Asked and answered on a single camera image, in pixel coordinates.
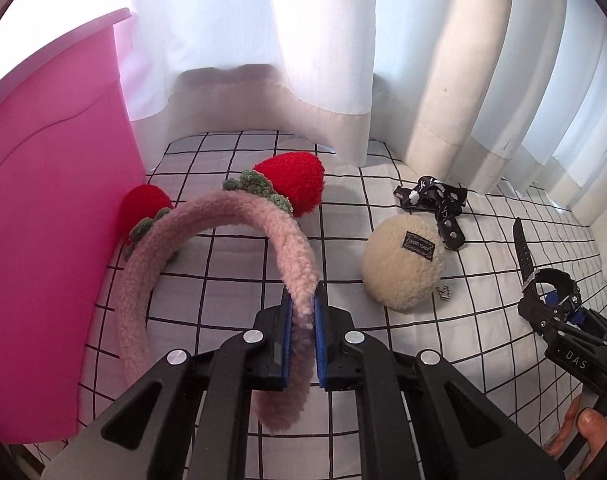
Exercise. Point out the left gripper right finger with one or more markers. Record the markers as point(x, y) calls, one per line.
point(419, 417)

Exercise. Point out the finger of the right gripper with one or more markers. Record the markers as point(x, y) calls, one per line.
point(538, 315)

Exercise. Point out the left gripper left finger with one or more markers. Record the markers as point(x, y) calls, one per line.
point(187, 417)

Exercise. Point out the black wrist watch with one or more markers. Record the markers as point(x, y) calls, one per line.
point(568, 296)

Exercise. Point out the right hand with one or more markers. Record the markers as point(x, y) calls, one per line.
point(589, 423)

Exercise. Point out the cream fluffy round pouch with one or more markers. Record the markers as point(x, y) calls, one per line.
point(402, 262)

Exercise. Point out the white curtain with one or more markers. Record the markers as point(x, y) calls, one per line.
point(475, 91)

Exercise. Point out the pink plastic bin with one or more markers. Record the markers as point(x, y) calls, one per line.
point(67, 158)

